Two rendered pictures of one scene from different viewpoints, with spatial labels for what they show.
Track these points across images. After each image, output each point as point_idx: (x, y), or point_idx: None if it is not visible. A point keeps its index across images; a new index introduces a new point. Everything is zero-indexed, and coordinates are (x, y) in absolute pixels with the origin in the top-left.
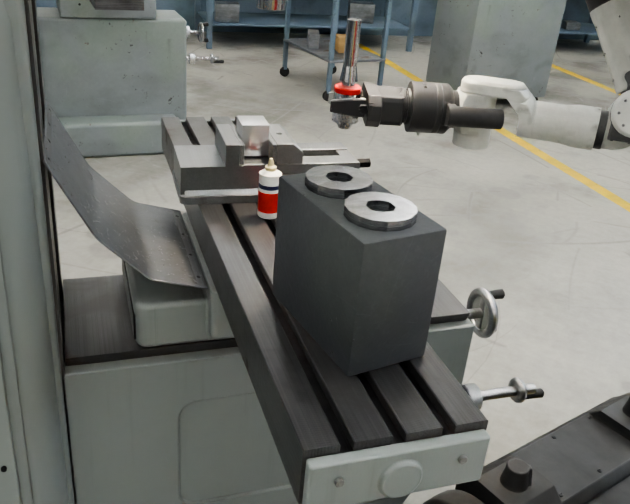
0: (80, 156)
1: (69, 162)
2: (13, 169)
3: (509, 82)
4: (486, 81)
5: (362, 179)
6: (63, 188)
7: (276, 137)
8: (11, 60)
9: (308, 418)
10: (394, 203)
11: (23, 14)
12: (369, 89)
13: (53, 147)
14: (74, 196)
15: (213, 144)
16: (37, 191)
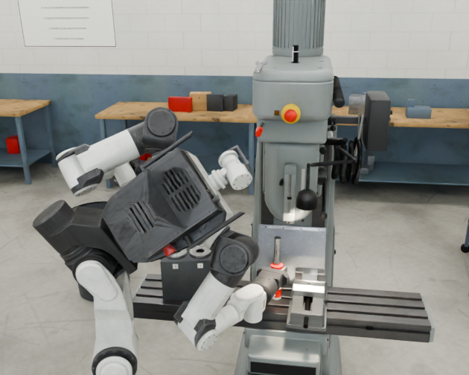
0: (320, 252)
1: (292, 241)
2: (254, 220)
3: (243, 293)
4: (246, 286)
5: (196, 254)
6: (258, 234)
7: (303, 281)
8: (257, 193)
9: (156, 276)
10: (176, 254)
11: (258, 184)
12: (271, 268)
13: (284, 231)
14: (266, 242)
15: (371, 300)
16: (257, 231)
